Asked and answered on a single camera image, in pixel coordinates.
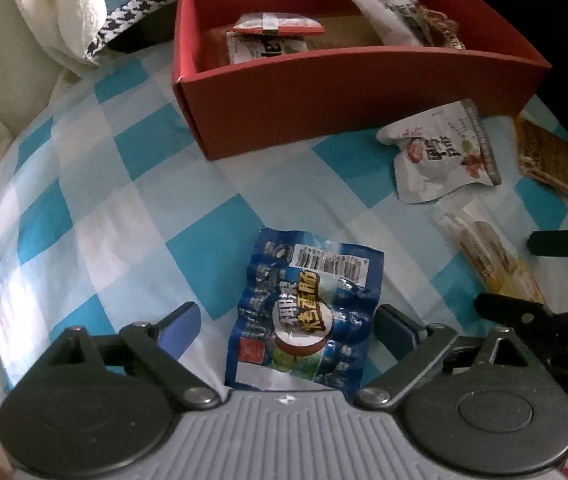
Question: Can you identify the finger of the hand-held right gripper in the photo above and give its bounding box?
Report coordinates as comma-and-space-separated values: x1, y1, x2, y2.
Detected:
527, 218, 568, 259
474, 291, 568, 342

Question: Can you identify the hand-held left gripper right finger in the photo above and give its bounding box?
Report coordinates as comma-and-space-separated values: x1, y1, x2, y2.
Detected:
354, 304, 529, 409

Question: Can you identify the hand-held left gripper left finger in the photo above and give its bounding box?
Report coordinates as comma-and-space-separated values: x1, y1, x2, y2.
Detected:
46, 301, 223, 409

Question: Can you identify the clear biscuit packet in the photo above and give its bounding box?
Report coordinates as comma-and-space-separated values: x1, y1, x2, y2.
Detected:
433, 199, 549, 307

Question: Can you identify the blue snack packet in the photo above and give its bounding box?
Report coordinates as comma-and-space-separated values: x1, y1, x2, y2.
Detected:
225, 226, 385, 392

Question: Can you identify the red cardboard box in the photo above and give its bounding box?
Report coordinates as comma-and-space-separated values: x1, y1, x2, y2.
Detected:
171, 0, 553, 162

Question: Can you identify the brown wafer packet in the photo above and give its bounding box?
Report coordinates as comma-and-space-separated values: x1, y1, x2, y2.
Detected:
513, 115, 568, 212

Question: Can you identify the blue white checkered cloth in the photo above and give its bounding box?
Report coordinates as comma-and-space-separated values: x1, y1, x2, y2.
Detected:
0, 50, 568, 466

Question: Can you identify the white snack packet red print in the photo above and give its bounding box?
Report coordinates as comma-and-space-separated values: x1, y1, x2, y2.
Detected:
376, 99, 503, 205

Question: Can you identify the white snack packet dark print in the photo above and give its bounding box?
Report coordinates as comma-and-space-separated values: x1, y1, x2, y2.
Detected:
340, 0, 466, 50

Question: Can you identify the red white flat packet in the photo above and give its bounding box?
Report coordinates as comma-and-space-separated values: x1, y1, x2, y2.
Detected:
232, 11, 325, 37

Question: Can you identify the white towel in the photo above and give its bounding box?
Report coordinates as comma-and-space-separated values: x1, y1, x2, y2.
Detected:
0, 0, 110, 246

